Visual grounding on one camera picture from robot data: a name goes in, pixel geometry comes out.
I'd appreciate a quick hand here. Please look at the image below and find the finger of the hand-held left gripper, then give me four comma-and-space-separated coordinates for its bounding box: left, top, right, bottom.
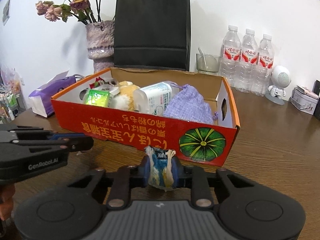
0, 137, 94, 156
0, 124, 87, 143

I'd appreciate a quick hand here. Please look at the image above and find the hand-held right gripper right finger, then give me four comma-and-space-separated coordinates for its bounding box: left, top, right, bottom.
171, 155, 253, 209

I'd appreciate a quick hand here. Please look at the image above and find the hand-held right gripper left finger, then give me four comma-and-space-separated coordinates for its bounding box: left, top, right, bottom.
66, 156, 152, 209

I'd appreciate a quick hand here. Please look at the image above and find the blue and white snack packet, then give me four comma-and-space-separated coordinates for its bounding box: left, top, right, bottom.
145, 145, 177, 192

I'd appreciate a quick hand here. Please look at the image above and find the orange cardboard box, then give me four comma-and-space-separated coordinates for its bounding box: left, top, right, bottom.
51, 67, 240, 167

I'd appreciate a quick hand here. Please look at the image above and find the green snack packet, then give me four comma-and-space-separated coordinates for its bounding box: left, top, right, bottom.
84, 89, 113, 107

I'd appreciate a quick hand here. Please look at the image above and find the red fabric rose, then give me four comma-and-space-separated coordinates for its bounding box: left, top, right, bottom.
90, 76, 105, 88

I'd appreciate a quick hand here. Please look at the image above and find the white and yellow plush sheep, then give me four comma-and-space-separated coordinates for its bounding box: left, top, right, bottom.
111, 81, 142, 112

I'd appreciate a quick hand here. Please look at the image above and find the purple drawstring pouch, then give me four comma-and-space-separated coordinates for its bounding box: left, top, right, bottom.
162, 84, 219, 125

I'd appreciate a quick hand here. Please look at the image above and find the white plastic container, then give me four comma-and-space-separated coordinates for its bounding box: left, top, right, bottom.
133, 81, 179, 117

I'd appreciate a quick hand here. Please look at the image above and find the rack of small items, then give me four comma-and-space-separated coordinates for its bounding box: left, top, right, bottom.
0, 65, 27, 124

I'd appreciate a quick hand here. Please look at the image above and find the person's left hand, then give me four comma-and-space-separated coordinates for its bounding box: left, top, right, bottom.
0, 184, 15, 222

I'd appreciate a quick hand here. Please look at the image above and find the purple tissue pack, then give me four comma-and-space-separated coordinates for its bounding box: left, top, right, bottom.
28, 70, 77, 118

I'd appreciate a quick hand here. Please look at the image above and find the purple mottled vase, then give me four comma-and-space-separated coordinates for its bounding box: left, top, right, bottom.
86, 20, 115, 74

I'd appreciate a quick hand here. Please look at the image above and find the clear glass cup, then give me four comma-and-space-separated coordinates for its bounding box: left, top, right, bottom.
196, 54, 222, 73

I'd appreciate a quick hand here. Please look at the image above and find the white stirring stick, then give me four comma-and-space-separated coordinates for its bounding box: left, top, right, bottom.
198, 47, 208, 67

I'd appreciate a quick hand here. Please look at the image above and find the clear water bottle red label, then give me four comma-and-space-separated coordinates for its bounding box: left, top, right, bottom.
251, 34, 275, 97
219, 25, 242, 88
236, 29, 259, 93

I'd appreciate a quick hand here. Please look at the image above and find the black paper bag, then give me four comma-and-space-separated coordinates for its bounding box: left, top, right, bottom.
114, 0, 190, 71

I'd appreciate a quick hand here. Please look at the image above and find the white robot figurine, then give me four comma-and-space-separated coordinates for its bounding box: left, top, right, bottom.
265, 65, 292, 105

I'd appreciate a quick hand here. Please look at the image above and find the white printed tin box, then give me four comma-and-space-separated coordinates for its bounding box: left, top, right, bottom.
290, 85, 319, 115

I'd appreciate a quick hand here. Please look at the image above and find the black rectangular device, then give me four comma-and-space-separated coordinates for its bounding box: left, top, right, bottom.
312, 80, 320, 120

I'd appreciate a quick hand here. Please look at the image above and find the wall poster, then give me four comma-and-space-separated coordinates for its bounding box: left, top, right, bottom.
2, 0, 12, 25

